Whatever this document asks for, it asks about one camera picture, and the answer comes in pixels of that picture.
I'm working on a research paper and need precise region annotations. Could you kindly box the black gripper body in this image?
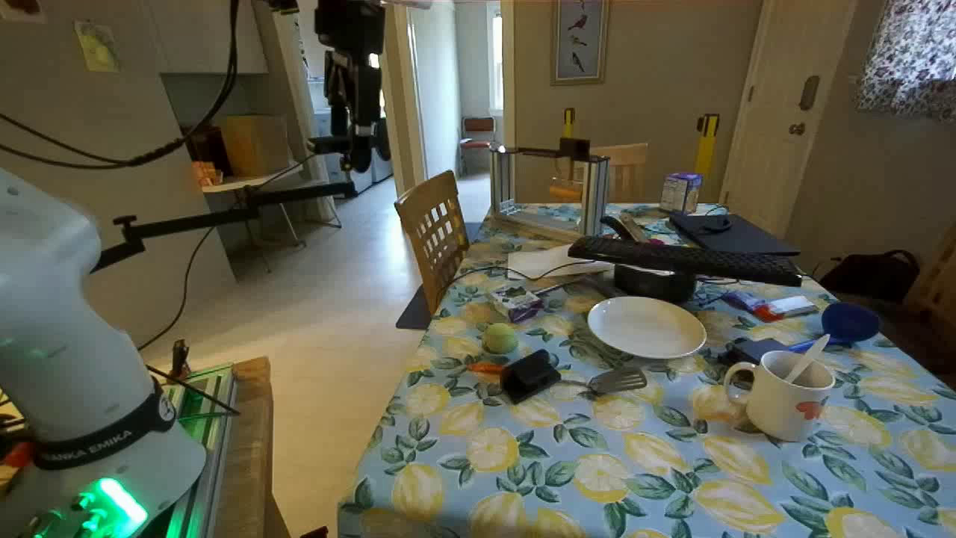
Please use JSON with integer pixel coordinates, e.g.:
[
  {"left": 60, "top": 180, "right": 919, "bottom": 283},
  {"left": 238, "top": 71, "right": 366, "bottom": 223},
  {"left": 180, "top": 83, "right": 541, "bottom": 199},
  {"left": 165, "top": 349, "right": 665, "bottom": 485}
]
[{"left": 313, "top": 0, "right": 387, "bottom": 60}]

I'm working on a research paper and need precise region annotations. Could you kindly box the cream vertical strip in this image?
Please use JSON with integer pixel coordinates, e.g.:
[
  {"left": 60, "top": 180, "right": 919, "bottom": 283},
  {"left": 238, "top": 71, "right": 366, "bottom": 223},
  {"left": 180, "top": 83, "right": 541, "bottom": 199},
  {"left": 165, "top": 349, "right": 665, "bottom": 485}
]
[{"left": 783, "top": 332, "right": 832, "bottom": 389}]

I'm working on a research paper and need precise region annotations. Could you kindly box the cardboard box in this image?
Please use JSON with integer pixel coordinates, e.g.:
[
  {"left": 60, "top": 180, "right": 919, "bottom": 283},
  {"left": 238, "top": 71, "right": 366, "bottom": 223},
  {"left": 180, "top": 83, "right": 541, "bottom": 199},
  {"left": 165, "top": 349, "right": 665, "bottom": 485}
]
[{"left": 219, "top": 114, "right": 296, "bottom": 180}]

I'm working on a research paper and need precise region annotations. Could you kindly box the black crossbar with clamp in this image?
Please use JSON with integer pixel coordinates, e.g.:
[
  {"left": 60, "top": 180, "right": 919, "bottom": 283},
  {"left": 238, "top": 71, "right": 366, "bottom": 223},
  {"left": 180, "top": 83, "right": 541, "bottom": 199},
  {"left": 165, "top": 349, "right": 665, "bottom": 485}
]
[{"left": 510, "top": 133, "right": 593, "bottom": 165}]

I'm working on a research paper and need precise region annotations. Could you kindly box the framed bird picture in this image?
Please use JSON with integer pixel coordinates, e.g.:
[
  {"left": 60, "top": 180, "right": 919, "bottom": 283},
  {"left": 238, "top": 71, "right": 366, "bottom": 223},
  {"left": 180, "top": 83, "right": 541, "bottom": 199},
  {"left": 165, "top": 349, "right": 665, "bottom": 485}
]
[{"left": 549, "top": 0, "right": 613, "bottom": 86}]

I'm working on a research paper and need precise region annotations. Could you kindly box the white paper sheet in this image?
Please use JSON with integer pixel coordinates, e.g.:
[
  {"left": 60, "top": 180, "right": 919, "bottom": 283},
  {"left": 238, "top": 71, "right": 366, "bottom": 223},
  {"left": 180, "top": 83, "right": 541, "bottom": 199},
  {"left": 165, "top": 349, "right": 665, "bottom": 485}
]
[{"left": 504, "top": 241, "right": 605, "bottom": 292}]

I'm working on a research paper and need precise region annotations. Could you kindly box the green tennis ball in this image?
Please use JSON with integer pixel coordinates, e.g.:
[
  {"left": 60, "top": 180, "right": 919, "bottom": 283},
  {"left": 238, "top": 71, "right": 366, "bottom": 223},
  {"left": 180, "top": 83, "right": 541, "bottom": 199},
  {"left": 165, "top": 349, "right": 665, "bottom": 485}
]
[{"left": 480, "top": 319, "right": 519, "bottom": 359}]

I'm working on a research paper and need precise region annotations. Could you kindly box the black rectangular box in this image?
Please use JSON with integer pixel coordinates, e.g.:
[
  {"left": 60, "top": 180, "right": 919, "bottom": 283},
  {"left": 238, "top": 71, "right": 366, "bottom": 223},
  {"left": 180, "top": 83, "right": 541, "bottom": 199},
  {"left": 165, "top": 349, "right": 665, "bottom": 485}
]
[{"left": 499, "top": 346, "right": 565, "bottom": 405}]

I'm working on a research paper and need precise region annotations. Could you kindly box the small white blue carton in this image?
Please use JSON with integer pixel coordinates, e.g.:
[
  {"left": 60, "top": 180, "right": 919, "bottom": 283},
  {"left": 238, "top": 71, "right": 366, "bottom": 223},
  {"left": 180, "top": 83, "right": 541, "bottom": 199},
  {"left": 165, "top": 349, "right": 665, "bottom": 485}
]
[{"left": 661, "top": 169, "right": 706, "bottom": 216}]

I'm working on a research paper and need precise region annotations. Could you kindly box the white round plate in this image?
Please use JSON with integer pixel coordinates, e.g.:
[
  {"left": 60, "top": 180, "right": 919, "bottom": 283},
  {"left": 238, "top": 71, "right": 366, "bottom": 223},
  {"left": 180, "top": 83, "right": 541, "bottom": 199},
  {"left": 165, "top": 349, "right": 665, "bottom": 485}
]
[{"left": 586, "top": 292, "right": 710, "bottom": 362}]

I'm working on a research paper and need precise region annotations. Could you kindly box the metal slotted spatula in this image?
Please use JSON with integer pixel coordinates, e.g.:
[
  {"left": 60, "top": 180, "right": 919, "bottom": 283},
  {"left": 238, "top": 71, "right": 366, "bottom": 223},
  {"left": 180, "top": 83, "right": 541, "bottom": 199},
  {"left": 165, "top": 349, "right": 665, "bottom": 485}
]
[{"left": 558, "top": 365, "right": 650, "bottom": 399}]

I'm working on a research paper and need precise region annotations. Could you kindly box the white door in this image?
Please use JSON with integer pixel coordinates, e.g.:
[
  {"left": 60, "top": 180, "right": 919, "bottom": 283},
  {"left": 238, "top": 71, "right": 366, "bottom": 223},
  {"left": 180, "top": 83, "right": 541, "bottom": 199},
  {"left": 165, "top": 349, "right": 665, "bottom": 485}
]
[{"left": 717, "top": 0, "right": 861, "bottom": 238}]

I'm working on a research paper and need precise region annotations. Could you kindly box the lemon print tablecloth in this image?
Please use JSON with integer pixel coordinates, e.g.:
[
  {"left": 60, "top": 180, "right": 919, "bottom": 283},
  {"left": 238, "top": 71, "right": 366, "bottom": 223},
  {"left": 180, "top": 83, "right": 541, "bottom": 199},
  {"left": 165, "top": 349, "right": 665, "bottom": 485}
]
[{"left": 337, "top": 199, "right": 956, "bottom": 538}]

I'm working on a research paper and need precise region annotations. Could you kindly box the blue white red packet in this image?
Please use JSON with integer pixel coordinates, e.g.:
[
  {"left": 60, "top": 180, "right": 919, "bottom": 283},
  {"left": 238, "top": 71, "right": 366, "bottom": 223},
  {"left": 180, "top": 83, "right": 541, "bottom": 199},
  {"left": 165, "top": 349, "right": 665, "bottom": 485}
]
[{"left": 719, "top": 286, "right": 821, "bottom": 325}]

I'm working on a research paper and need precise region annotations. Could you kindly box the dark blue cloth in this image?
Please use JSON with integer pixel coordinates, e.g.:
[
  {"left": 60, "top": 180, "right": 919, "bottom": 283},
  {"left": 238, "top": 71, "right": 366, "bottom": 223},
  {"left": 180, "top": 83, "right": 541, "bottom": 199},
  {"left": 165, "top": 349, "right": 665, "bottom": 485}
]
[{"left": 713, "top": 335, "right": 801, "bottom": 370}]

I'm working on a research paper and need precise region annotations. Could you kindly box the white floral mug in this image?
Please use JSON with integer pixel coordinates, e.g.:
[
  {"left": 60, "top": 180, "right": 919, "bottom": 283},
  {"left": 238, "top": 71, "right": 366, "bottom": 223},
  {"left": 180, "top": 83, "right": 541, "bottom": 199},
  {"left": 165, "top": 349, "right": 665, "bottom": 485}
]
[{"left": 719, "top": 346, "right": 840, "bottom": 444}]

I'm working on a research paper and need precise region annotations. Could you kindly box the blue plastic ladle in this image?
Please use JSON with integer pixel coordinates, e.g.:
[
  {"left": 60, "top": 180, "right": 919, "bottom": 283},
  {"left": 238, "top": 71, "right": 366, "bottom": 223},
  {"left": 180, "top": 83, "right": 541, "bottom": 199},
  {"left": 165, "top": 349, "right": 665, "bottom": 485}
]
[{"left": 795, "top": 298, "right": 885, "bottom": 359}]

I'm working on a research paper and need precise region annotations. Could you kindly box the black bag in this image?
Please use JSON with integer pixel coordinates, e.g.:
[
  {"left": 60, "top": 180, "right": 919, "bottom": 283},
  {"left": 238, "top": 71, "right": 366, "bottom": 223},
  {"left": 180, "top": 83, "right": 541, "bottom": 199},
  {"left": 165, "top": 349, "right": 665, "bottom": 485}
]
[{"left": 815, "top": 247, "right": 924, "bottom": 305}]

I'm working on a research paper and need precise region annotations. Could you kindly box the floral print curtain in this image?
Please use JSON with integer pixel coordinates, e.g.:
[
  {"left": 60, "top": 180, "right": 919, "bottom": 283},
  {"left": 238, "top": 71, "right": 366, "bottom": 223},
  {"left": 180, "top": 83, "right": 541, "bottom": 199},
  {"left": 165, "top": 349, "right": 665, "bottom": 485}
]
[{"left": 858, "top": 0, "right": 956, "bottom": 126}]

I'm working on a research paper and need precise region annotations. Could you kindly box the metal cylinder post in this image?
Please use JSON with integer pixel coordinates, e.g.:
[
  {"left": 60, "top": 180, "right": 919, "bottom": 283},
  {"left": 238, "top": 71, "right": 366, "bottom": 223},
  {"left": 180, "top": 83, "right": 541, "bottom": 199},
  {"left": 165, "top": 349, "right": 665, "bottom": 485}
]
[
  {"left": 489, "top": 142, "right": 516, "bottom": 216},
  {"left": 579, "top": 153, "right": 613, "bottom": 238}
]

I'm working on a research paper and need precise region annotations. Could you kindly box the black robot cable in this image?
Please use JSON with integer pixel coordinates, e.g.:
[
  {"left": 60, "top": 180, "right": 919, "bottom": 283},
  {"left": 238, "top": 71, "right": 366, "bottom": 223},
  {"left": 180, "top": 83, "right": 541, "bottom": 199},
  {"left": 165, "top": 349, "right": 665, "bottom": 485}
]
[{"left": 0, "top": 0, "right": 244, "bottom": 174}]

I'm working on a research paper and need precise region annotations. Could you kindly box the yellow green wall note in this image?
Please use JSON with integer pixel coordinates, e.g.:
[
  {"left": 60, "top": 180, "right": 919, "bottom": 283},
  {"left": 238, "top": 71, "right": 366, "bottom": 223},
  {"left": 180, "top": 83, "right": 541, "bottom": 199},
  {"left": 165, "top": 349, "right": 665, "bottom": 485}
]
[{"left": 71, "top": 18, "right": 123, "bottom": 74}]

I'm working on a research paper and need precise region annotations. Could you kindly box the aluminium rail frame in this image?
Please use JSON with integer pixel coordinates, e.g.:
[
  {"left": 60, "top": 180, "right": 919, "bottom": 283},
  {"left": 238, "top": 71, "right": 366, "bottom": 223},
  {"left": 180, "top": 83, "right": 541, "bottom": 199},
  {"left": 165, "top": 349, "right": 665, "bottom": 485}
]
[{"left": 145, "top": 365, "right": 238, "bottom": 538}]

